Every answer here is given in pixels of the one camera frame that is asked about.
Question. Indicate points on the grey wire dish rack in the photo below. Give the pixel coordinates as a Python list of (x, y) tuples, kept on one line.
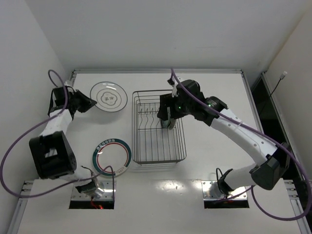
[(152, 142)]

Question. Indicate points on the metal base plate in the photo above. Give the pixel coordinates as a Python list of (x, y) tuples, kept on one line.
[(210, 193), (104, 192)]

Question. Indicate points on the small blue patterned plate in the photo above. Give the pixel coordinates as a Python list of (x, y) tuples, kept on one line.
[(166, 123)]

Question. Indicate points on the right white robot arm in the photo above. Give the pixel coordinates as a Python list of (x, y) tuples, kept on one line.
[(270, 162)]

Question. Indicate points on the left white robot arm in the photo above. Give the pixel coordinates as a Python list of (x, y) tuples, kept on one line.
[(51, 151)]

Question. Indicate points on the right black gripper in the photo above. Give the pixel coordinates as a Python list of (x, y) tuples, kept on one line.
[(165, 107)]

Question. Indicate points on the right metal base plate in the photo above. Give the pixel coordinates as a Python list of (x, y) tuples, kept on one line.
[(210, 193)]

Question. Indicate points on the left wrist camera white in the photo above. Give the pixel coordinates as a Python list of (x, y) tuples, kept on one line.
[(68, 83)]

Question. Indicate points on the black wall cable white plug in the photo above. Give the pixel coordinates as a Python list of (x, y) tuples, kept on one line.
[(282, 76)]

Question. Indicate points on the green red rim plate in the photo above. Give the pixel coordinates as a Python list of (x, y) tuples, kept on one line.
[(112, 157), (171, 124)]

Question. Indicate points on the white plate thin green rings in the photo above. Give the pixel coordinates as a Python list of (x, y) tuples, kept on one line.
[(109, 97)]

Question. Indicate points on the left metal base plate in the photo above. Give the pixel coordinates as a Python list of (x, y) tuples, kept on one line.
[(104, 192)]

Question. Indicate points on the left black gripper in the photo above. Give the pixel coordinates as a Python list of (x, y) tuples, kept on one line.
[(81, 101)]

